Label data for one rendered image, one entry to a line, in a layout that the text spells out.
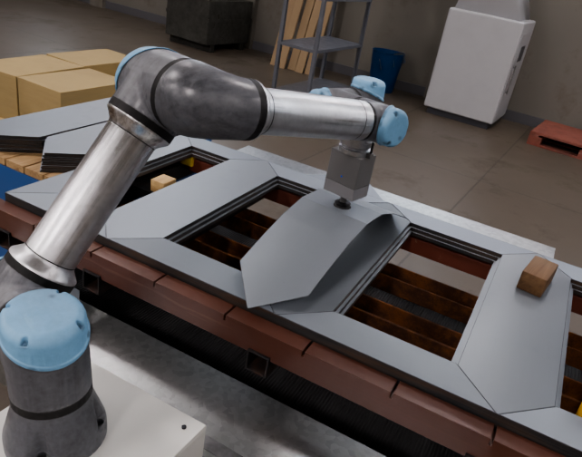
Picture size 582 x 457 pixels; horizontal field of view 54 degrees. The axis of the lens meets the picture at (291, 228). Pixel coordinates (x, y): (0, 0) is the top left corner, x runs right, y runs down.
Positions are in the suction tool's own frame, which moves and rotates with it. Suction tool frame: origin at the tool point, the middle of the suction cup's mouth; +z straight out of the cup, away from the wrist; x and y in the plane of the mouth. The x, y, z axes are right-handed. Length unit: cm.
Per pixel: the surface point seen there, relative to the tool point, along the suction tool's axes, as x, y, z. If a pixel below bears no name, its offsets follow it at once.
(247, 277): 29.2, 1.2, 9.0
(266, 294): 29.7, -5.0, 9.7
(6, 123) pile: 27, 112, 11
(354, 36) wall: -554, 373, 42
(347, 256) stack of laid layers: -1.1, -4.1, 11.2
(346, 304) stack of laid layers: 14.4, -15.3, 12.7
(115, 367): 54, 12, 28
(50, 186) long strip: 39, 65, 11
